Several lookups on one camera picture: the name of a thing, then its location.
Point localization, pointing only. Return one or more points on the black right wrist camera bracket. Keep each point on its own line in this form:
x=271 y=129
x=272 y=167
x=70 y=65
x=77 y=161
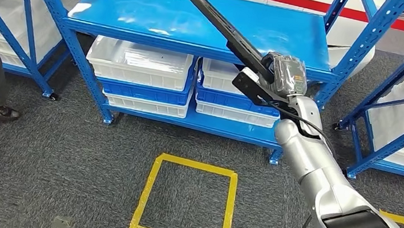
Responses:
x=250 y=88

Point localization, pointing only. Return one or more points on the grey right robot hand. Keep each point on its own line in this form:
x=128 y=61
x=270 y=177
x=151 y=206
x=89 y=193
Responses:
x=290 y=77

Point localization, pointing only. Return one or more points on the dark left wrist camera bracket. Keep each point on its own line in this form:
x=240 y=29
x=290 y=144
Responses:
x=61 y=226

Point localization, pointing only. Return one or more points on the long black plastic part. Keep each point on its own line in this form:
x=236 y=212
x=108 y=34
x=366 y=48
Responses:
x=216 y=21

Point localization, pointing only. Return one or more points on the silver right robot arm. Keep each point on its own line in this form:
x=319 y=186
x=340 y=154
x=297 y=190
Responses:
x=323 y=180

